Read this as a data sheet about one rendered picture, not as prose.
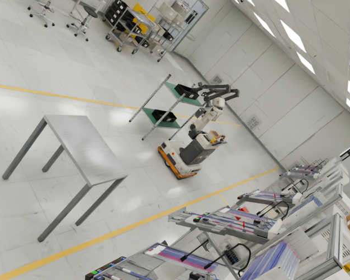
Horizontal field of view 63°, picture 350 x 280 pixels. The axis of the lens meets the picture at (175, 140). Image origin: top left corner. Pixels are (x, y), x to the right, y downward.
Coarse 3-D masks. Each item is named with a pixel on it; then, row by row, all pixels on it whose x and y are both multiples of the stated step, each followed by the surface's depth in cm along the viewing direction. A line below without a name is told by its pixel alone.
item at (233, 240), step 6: (228, 240) 323; (234, 240) 333; (222, 246) 306; (240, 246) 332; (210, 252) 318; (216, 252) 290; (240, 252) 322; (246, 252) 332; (210, 258) 284; (216, 258) 283; (252, 258) 332
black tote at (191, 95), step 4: (180, 84) 476; (176, 88) 472; (180, 88) 468; (184, 88) 496; (188, 88) 505; (180, 92) 468; (188, 92) 478; (184, 96) 481; (188, 96) 490; (192, 96) 499; (196, 96) 508
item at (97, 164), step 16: (64, 128) 231; (80, 128) 245; (32, 144) 241; (64, 144) 218; (80, 144) 230; (96, 144) 245; (16, 160) 245; (80, 160) 217; (96, 160) 230; (112, 160) 245; (96, 176) 217; (112, 176) 230; (80, 192) 213; (64, 208) 222; (80, 224) 276
